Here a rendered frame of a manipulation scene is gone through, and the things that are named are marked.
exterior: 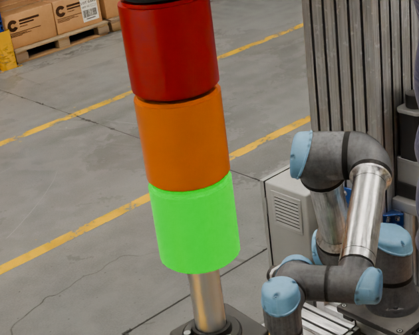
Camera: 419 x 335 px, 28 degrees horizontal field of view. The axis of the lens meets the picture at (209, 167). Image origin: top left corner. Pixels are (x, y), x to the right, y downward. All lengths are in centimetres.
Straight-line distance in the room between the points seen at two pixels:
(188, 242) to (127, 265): 432
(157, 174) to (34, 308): 416
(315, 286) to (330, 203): 44
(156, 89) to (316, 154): 153
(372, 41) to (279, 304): 91
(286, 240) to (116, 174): 330
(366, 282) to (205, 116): 127
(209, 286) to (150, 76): 14
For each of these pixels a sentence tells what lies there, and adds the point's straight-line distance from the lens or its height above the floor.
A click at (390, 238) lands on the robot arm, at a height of 127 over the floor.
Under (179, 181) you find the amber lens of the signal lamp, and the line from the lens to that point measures 47.
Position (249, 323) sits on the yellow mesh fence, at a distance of 56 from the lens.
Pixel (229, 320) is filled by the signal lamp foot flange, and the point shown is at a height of 211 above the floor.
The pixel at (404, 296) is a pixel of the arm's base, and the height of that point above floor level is 109.
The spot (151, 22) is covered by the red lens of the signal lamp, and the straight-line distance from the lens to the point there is 44.
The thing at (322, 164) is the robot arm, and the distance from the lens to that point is 197.
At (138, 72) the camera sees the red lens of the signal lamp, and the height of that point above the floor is 229.
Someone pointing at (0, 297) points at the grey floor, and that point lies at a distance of 480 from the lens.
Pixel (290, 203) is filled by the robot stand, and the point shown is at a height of 119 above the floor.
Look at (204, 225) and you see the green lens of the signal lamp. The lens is 48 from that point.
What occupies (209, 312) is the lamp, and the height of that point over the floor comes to 212.
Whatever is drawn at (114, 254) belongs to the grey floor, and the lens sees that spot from 493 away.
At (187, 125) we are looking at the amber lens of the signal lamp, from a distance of 45.
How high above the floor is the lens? 242
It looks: 25 degrees down
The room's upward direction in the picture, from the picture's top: 8 degrees counter-clockwise
